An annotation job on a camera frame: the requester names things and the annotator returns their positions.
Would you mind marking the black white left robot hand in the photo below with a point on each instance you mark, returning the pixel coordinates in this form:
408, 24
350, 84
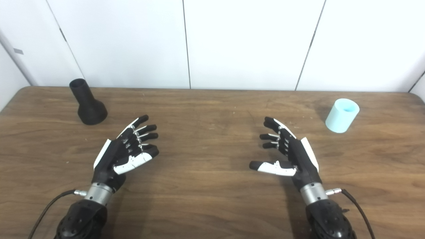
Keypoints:
113, 156

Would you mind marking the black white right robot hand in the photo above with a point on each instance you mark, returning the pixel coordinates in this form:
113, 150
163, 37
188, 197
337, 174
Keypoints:
298, 156

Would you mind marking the black flared nozzle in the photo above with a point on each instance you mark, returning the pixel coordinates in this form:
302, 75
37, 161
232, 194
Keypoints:
89, 109

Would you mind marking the light blue cylinder cup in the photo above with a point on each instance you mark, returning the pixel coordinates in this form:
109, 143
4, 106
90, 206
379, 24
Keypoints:
340, 118

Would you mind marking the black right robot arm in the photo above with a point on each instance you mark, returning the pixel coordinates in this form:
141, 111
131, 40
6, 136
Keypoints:
328, 222

